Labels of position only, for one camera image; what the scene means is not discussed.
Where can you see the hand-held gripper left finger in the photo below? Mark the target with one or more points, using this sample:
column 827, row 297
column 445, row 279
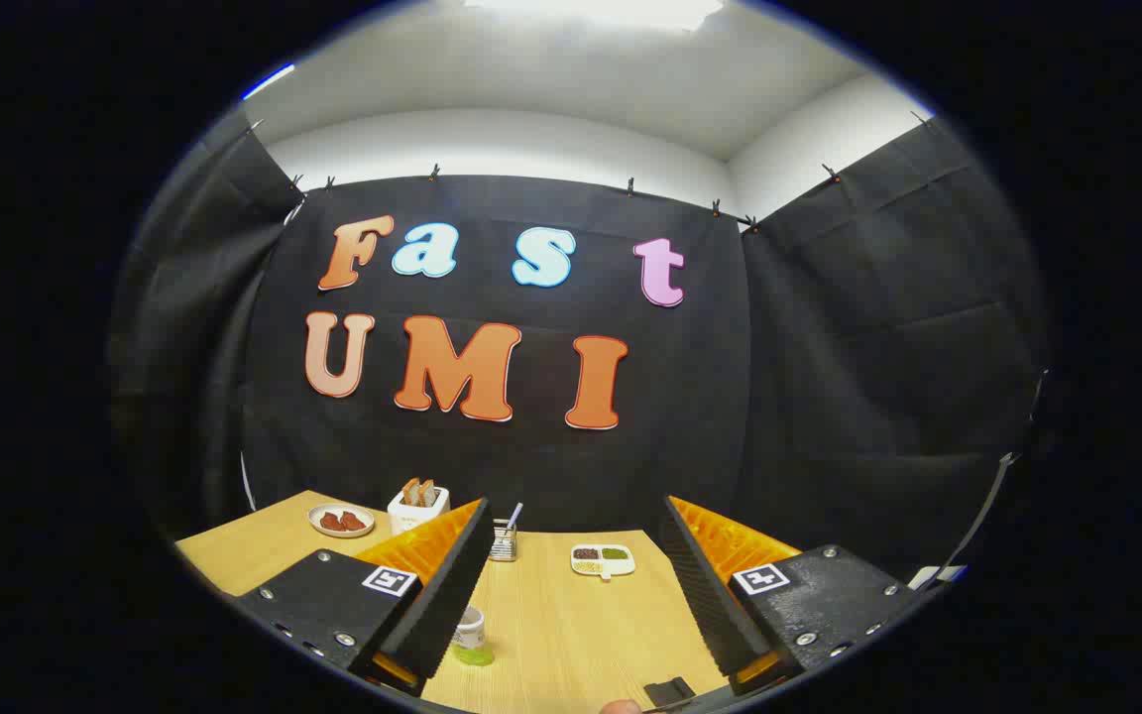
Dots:
column 447, row 595

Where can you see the ceiling light panel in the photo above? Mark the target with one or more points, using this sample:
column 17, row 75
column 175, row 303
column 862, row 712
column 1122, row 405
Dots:
column 591, row 10

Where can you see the black backdrop cloth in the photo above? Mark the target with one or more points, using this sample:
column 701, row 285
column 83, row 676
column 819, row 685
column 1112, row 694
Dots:
column 730, row 397

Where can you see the white divided dish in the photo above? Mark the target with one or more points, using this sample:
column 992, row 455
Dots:
column 603, row 561

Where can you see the wooden table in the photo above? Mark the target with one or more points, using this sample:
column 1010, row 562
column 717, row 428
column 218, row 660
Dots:
column 571, row 635

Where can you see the brown food piece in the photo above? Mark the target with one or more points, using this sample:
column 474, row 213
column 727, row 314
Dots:
column 353, row 522
column 331, row 521

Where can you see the toast bread slice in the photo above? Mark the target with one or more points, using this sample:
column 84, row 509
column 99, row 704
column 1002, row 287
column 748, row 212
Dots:
column 427, row 494
column 411, row 492

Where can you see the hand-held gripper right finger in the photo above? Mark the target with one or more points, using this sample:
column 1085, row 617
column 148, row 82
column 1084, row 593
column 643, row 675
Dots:
column 710, row 595

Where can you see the white toaster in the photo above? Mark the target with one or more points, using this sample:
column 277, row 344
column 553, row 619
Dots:
column 410, row 518

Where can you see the white green label juice bottle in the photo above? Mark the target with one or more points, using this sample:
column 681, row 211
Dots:
column 472, row 635

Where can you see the round plate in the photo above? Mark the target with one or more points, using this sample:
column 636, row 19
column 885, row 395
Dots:
column 318, row 529

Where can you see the metal mesh holder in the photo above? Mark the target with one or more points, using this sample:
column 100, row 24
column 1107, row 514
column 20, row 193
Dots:
column 503, row 545

